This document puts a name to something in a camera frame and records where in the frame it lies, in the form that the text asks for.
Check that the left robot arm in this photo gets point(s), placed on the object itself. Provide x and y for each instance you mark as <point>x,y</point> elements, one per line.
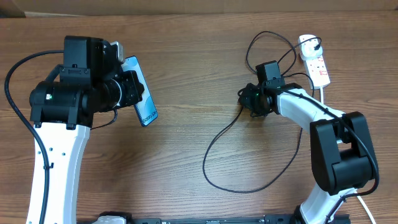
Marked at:
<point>93,78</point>

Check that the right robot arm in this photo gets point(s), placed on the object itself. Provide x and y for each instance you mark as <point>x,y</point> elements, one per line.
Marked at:
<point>343,160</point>

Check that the white charger plug adapter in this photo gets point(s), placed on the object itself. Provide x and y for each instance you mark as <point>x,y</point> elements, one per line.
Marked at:
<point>310,46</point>

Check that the white power strip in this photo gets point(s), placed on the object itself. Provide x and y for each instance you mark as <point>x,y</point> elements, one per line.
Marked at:
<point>316,69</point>

